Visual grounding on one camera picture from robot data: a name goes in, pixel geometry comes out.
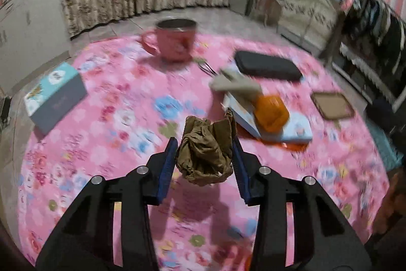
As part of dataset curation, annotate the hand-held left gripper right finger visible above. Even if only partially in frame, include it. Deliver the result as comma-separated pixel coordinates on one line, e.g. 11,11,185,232
231,138,371,271

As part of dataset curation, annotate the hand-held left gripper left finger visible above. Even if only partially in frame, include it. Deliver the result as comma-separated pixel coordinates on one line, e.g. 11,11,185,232
36,137,179,271

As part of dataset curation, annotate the olive brown cloth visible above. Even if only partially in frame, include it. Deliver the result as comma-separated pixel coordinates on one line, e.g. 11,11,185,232
175,115,237,186

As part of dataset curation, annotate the white book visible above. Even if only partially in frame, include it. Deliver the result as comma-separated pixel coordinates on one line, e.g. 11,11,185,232
221,90,313,145

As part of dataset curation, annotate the light blue laundry basket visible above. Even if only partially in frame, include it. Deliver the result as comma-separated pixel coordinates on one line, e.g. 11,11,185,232
365,122,405,171

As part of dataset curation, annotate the black zip case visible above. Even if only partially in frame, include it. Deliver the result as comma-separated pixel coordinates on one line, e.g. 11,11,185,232
234,50,303,82

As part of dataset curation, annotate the brown phone case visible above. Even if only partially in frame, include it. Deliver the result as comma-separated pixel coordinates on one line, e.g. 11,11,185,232
310,91,356,120

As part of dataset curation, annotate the pink mug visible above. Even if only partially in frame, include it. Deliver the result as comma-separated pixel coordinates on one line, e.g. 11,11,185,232
140,19,197,61

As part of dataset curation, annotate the light blue tissue box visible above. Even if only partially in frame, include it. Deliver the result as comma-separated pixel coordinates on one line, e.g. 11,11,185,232
24,62,88,134

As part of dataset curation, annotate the low cabinet with lace cloth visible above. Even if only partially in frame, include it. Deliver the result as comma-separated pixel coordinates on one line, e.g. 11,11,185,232
331,42,406,135

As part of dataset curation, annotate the small metal table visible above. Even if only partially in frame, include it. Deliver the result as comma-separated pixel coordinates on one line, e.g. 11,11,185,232
250,0,283,27

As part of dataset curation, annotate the patterned cloth covered chest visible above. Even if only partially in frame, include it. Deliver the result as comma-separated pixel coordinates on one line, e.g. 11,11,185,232
277,0,345,59

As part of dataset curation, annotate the white cabinet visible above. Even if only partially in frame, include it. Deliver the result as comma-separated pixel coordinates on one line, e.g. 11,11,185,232
0,0,72,94

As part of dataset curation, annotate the row of hanging clothes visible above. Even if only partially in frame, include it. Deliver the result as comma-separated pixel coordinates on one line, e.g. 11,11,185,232
343,0,406,75

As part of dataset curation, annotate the metal clothes rack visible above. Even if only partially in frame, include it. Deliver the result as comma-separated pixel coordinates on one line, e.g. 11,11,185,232
358,0,406,24

